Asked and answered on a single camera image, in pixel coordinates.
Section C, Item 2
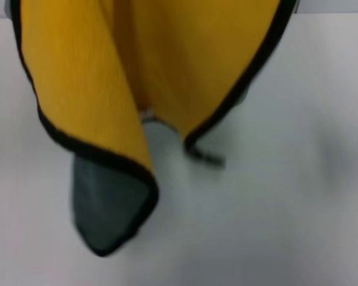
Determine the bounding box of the yellow grey towel black trim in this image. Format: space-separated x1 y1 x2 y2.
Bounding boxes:
10 0 296 257

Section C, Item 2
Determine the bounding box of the green perforated plastic storage box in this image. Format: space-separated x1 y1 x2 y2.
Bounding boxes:
4 0 253 122

